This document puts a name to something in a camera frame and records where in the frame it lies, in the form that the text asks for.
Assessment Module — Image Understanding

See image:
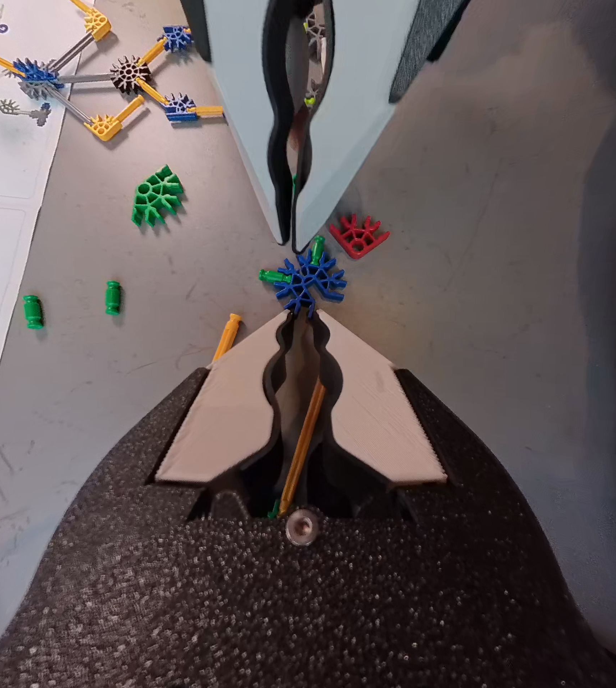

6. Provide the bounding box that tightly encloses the long yellow toy rod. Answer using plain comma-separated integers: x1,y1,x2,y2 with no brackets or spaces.
277,379,327,518
212,313,243,362

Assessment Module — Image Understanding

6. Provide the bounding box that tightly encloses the colourful toy rod figure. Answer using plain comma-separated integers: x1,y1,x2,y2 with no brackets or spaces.
0,0,330,142

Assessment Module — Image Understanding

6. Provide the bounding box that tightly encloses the red corner toy connector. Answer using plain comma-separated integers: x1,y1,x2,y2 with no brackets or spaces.
329,214,391,260

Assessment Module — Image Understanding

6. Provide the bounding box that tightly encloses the person's right hand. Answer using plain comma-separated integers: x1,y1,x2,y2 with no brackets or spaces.
288,110,309,157

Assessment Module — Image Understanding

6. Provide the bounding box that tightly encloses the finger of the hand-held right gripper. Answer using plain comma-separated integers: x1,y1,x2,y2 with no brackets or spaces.
203,0,293,245
293,0,421,254

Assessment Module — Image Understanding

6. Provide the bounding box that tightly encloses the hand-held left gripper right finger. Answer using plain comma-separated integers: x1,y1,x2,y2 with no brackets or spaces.
314,311,448,484

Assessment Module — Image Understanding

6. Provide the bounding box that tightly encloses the blue snowflake toy connector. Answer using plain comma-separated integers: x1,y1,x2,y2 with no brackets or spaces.
273,252,347,315

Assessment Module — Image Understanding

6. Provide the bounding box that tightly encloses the grey desk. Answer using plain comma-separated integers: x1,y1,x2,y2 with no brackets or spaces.
0,0,616,667

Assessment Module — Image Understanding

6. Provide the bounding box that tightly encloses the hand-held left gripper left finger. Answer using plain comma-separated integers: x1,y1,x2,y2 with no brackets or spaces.
154,311,293,483

